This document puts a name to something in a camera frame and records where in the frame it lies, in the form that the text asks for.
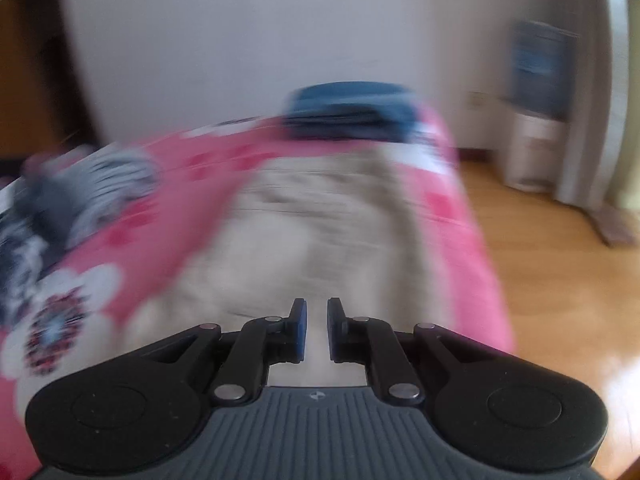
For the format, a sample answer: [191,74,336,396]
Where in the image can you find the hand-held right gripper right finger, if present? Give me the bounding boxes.
[326,298,501,407]

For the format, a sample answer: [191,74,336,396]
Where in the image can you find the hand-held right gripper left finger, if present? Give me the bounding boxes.
[135,298,307,407]

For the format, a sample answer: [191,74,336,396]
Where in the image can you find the beige pants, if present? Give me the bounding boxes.
[132,152,428,388]

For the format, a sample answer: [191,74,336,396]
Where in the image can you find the pink floral blanket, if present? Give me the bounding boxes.
[0,107,517,480]

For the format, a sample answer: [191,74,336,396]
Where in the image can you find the folded blue jeans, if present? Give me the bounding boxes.
[282,106,407,144]

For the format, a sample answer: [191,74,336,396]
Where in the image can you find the light blue-grey knit sweater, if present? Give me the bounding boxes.
[75,147,162,241]

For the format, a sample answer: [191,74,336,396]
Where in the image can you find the folded blue shirt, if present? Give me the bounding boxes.
[285,81,420,133]

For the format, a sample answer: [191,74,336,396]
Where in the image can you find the dark navy garment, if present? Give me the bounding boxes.
[22,160,93,248]

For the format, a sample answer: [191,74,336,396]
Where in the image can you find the dark plaid shirt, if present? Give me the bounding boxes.
[0,205,68,328]

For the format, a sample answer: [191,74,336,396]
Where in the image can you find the brown wooden board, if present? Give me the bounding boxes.
[589,206,640,247]

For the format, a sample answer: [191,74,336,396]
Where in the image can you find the blue translucent plastic bag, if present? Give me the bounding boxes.
[509,20,577,121]

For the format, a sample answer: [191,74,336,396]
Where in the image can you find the wooden wardrobe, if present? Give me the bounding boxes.
[0,0,103,193]

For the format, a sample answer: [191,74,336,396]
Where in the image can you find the grey-beige curtain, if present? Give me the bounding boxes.
[555,0,640,213]

